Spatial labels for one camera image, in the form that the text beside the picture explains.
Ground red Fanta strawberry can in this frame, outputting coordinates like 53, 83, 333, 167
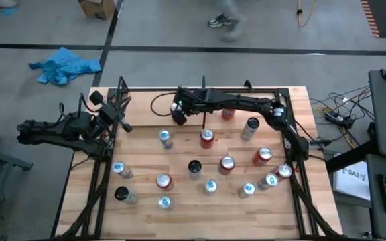
155, 172, 174, 191

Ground white paper sign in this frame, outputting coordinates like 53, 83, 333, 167
332, 161, 371, 202

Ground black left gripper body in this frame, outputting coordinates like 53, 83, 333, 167
89, 90, 133, 135

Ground silver sugar-free Red Bull can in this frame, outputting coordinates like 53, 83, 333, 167
112, 161, 134, 180
238, 182, 257, 199
157, 194, 173, 211
203, 179, 219, 197
257, 172, 279, 191

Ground blue silver Red Bull can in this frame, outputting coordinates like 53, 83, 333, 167
157, 129, 174, 151

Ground grey metal side table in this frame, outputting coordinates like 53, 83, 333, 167
0, 143, 34, 241

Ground black power strip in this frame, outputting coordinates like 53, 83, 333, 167
325, 112, 355, 128

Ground red Coca-Cola Star Wars can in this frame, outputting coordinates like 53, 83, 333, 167
218, 155, 237, 176

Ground tangled floor cables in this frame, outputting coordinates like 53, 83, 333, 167
310, 85, 375, 150

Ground orange Fanta can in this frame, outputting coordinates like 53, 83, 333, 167
251, 147, 273, 167
221, 108, 237, 121

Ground black cable bundle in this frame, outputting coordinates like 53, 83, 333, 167
58, 157, 112, 240
288, 173, 343, 239

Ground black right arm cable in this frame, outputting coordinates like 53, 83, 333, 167
150, 92, 180, 118

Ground large blue cloth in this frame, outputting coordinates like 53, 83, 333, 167
28, 46, 103, 86

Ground white Celsius can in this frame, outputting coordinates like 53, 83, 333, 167
240, 116, 260, 141
187, 159, 203, 181
114, 186, 139, 205

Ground brown cardboard box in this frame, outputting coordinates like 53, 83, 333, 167
78, 0, 117, 20

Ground black desk beam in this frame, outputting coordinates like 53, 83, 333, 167
325, 139, 381, 173

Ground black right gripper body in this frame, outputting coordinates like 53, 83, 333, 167
172, 86, 198, 127

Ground yellow floor cable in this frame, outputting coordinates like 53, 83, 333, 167
296, 0, 316, 27

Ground red soda can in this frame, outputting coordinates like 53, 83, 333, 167
273, 163, 293, 181

